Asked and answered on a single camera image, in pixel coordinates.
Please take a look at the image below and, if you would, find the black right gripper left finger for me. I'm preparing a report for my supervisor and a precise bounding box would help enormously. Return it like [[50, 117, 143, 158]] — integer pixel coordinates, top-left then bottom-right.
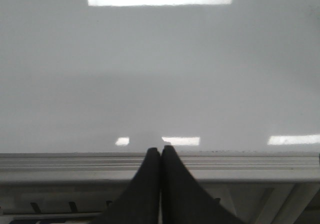
[[96, 147, 161, 224]]

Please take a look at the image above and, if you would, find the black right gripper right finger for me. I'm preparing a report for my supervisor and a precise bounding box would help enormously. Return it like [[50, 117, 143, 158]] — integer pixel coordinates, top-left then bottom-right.
[[161, 145, 243, 224]]

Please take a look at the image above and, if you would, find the white whiteboard with aluminium frame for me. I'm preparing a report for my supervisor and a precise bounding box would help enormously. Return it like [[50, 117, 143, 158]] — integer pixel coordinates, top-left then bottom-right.
[[0, 0, 320, 182]]

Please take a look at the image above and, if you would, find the white marker tray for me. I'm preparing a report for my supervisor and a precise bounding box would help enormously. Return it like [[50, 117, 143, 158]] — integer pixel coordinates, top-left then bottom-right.
[[0, 201, 105, 224]]

